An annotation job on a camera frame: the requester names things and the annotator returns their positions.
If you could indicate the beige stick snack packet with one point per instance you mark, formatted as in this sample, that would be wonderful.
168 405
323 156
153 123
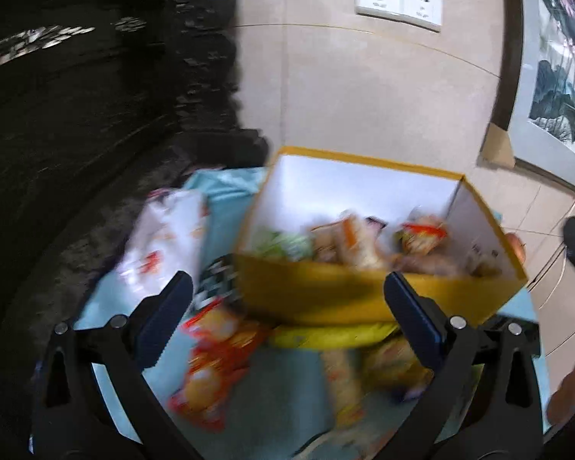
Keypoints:
345 383

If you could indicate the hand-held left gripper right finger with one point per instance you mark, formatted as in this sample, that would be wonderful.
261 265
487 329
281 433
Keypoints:
414 316

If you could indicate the dark carved wooden furniture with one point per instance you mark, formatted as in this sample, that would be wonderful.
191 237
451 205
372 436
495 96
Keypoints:
76 153

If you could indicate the yellow banana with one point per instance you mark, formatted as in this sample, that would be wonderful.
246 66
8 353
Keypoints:
330 335

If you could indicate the person's right forearm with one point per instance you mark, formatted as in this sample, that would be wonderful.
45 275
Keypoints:
572 383

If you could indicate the yellow cardboard box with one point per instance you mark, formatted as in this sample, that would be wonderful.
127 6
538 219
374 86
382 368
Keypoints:
316 292

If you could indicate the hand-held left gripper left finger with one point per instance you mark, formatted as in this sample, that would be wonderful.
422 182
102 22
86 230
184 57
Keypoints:
163 316

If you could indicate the beige orange snack packet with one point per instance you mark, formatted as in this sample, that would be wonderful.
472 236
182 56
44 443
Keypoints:
354 242

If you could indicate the red orange snack packet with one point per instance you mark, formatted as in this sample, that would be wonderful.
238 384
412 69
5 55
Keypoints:
215 364

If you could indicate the framed ink painting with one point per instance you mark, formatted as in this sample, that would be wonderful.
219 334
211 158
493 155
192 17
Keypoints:
556 81

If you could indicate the light blue table cloth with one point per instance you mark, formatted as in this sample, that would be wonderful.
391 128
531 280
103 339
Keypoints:
287 393

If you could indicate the orange red round object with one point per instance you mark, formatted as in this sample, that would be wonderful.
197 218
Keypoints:
517 249

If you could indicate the green snack packet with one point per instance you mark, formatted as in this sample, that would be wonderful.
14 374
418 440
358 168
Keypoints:
282 244

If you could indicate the black snack packet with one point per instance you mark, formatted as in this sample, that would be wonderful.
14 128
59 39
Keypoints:
218 280

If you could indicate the cardboard corner protector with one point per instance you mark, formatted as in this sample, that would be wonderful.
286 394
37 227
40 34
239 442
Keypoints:
498 146

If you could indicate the white floral tissue pack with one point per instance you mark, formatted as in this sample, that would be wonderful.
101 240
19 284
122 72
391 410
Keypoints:
163 235

